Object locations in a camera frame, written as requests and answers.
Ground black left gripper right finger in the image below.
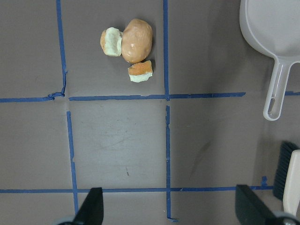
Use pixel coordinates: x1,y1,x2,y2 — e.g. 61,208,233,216
235,185,281,225

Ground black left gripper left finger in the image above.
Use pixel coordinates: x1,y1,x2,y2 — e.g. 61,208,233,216
73,187,104,225

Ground beige hand brush black bristles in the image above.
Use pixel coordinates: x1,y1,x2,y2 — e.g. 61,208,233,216
273,141,300,216

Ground small bread crust piece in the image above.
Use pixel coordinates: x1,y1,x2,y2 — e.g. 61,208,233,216
127,60,153,83

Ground whole brown bread roll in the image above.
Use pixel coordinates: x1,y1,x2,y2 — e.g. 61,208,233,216
121,19,153,64

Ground beige plastic dustpan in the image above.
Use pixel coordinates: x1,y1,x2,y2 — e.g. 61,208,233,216
240,0,300,121

